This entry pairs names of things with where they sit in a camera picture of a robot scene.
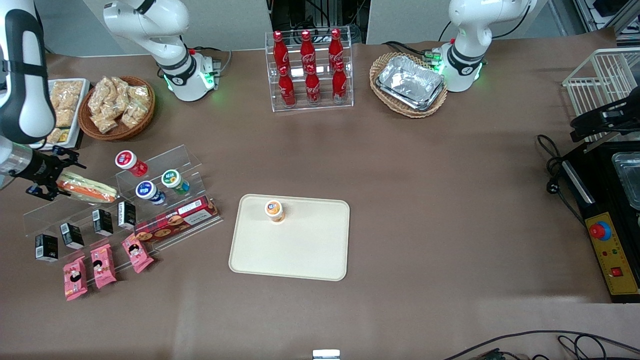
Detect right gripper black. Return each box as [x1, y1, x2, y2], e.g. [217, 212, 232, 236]
[20, 146, 87, 202]

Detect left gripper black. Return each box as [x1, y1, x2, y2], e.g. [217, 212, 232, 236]
[571, 96, 640, 133]

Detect triangle sandwich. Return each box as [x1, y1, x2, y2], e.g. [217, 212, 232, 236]
[56, 171, 119, 203]

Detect white rectangular snack tray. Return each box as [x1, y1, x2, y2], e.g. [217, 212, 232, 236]
[30, 78, 91, 150]

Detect silver foil tray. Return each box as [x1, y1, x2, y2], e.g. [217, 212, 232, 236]
[376, 80, 445, 112]
[379, 55, 446, 105]

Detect cream plastic serving tray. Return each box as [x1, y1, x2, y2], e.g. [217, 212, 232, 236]
[228, 194, 351, 282]

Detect silver metal lever bar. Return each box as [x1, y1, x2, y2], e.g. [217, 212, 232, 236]
[584, 139, 617, 154]

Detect small black carton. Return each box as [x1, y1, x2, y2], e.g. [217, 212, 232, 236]
[60, 222, 85, 250]
[35, 234, 59, 263]
[92, 208, 114, 237]
[117, 201, 137, 230]

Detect clear bag tan snacks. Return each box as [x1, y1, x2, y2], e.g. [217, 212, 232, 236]
[91, 112, 119, 135]
[89, 77, 114, 114]
[121, 102, 144, 130]
[127, 85, 151, 109]
[111, 77, 130, 116]

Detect steel food container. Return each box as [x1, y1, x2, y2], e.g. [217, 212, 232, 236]
[612, 152, 640, 211]

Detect black appliance yellow panel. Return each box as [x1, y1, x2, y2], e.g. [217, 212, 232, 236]
[560, 141, 640, 304]

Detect red lid drink bottle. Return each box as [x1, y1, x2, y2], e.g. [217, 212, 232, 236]
[115, 150, 149, 178]

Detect blue lid drink bottle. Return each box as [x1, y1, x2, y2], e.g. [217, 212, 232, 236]
[135, 181, 167, 206]

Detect pink snack pack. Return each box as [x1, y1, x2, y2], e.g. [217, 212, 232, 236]
[90, 244, 117, 289]
[122, 233, 154, 274]
[62, 256, 88, 301]

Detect round brown wicker basket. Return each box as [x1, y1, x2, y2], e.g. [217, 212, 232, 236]
[78, 76, 156, 142]

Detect clear acrylic tiered stand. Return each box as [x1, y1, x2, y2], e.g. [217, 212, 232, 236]
[22, 144, 224, 267]

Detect green lid drink bottle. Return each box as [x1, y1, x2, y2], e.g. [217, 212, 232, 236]
[161, 169, 191, 196]

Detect red cookie box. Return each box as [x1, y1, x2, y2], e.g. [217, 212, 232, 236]
[134, 195, 220, 244]

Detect oval tan wicker basket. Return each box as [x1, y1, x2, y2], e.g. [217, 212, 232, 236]
[369, 52, 449, 119]

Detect orange lid drink cup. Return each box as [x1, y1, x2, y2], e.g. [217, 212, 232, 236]
[264, 199, 286, 224]

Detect clear acrylic bottle rack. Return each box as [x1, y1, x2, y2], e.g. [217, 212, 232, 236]
[265, 27, 354, 113]

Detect red cola bottle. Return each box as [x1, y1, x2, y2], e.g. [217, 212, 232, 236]
[328, 28, 345, 71]
[300, 31, 316, 73]
[305, 65, 322, 105]
[332, 61, 348, 103]
[272, 31, 291, 76]
[278, 66, 297, 107]

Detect white wire rack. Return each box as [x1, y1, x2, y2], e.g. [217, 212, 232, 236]
[562, 47, 640, 146]

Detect black power cable with plug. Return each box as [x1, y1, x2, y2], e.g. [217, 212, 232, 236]
[536, 134, 587, 226]

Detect aluminium frame shelf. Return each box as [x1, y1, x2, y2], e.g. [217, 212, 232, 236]
[575, 0, 640, 48]

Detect grey cable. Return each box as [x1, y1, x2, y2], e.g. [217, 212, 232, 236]
[214, 47, 234, 74]

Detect dark equipment with cables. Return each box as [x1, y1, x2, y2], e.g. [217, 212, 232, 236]
[267, 0, 371, 47]

